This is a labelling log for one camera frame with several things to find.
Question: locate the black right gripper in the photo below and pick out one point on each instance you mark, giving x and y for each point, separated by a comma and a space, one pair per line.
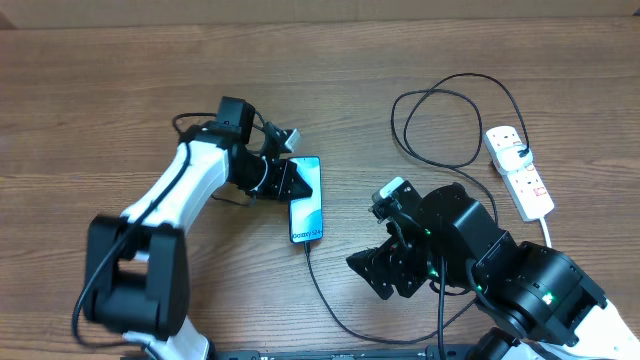
394, 257

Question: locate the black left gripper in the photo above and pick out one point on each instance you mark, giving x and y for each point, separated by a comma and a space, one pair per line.
286, 171

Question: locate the blue Galaxy smartphone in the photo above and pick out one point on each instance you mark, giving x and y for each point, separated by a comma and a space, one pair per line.
306, 216

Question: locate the white power strip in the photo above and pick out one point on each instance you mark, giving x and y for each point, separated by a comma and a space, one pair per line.
525, 186

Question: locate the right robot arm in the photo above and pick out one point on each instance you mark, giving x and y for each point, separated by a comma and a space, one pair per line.
541, 301

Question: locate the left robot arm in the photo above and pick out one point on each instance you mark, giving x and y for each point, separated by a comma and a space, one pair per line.
137, 280

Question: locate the white USB charger plug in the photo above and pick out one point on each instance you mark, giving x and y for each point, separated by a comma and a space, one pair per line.
511, 159

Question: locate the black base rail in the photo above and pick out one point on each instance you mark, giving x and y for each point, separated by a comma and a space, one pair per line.
453, 352

